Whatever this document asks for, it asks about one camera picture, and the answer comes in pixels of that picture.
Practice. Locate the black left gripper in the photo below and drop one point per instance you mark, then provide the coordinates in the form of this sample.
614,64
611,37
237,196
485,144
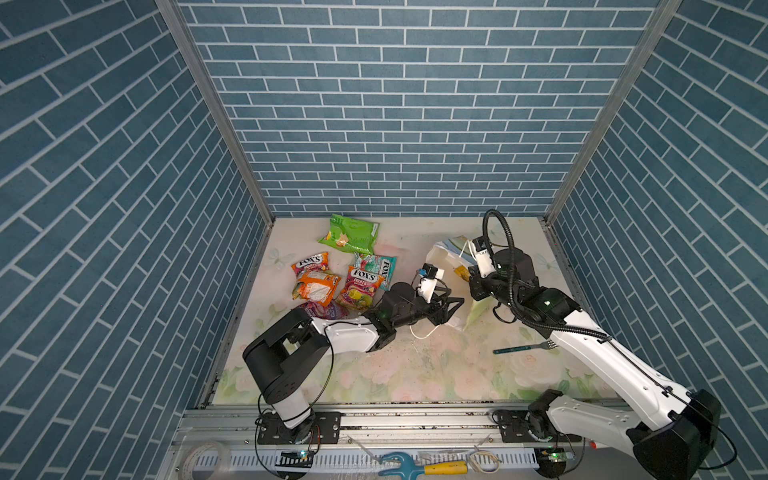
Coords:
437,314

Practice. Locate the clear tape roll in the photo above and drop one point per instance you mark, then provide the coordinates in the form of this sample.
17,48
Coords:
211,454

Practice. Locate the green chips bag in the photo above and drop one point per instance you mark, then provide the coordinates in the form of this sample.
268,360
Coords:
350,235

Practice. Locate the orange Fox's fruits candy bag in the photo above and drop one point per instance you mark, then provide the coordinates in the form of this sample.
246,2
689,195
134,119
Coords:
316,262

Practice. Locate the teal handled fork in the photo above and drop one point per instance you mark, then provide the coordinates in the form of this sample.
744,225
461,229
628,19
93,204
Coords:
545,345

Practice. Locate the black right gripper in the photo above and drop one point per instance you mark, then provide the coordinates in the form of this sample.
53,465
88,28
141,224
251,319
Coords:
476,277

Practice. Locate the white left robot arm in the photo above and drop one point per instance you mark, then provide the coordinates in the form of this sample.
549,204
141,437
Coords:
284,355

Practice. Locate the yellow chips bag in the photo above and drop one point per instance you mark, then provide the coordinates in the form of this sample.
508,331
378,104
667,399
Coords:
463,273

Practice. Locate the aluminium corner post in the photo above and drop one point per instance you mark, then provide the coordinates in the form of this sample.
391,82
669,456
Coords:
657,24
181,34

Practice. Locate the rubber band loop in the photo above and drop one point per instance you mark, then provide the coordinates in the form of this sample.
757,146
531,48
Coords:
484,462

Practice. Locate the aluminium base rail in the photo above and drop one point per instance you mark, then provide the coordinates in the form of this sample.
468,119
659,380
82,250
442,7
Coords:
349,440

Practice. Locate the aluminium corner post right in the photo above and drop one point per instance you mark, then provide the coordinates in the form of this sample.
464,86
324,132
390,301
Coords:
657,24

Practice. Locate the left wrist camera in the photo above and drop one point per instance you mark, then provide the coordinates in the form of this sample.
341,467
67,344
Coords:
431,272

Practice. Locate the purple Fox's berries candy bag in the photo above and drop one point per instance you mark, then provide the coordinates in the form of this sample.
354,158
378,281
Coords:
332,311

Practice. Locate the floral paper gift bag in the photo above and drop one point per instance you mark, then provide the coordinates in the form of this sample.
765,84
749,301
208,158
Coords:
447,254

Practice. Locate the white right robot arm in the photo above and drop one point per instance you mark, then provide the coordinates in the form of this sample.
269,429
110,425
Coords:
667,428

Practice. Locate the aluminium corner post left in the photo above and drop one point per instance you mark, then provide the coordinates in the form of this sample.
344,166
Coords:
181,34

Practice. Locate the orange clear snack bag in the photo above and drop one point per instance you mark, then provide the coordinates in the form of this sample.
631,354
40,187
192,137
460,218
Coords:
316,286

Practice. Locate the teal yellow handled tool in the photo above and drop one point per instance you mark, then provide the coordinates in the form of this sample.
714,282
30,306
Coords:
407,468

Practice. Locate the teal Fox's mint candy bag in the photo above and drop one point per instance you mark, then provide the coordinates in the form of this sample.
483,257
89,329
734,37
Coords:
381,265

